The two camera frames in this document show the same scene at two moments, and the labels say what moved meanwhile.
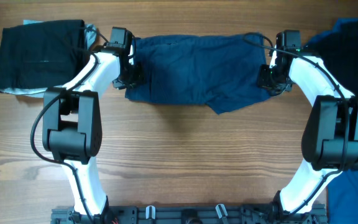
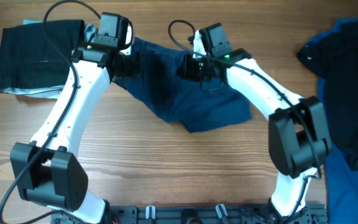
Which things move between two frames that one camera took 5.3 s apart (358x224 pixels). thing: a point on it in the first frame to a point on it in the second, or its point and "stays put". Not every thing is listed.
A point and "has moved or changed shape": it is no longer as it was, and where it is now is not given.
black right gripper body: x=268 y=79 to x=196 y=68
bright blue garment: x=353 y=193 stays put
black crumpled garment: x=350 y=50 stays put
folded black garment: x=46 y=54 stays put
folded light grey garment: x=91 y=35 stays put
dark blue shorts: x=217 y=71 has moved or changed shape
